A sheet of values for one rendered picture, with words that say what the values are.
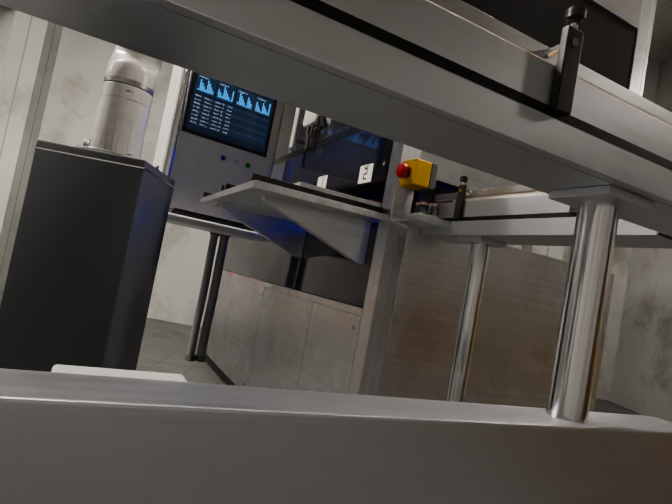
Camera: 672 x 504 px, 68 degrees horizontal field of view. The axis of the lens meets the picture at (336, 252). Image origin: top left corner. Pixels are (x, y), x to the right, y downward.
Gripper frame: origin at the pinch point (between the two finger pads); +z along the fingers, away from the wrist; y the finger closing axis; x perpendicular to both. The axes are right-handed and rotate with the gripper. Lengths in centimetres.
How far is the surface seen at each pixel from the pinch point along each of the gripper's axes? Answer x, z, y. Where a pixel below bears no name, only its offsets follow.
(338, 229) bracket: -12.4, 22.3, -2.4
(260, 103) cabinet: -6, -36, 90
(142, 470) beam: 43, 54, -92
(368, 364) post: -24, 58, -12
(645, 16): -118, -82, -12
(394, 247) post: -26.1, 24.7, -12.3
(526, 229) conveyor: -34, 18, -52
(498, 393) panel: -75, 63, -12
